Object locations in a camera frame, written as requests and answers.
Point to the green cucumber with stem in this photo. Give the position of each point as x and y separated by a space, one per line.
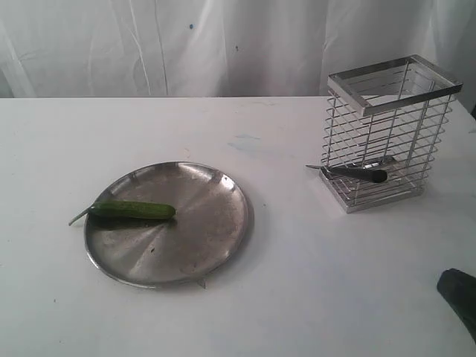
129 210

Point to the black handled serrated knife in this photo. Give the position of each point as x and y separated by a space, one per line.
363 174

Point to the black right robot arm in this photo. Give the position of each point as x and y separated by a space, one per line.
458 290

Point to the round steel plate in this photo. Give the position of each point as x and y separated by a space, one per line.
213 217

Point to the white backdrop curtain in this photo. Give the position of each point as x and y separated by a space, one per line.
222 48

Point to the wire mesh utensil holder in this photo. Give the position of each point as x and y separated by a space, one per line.
385 116

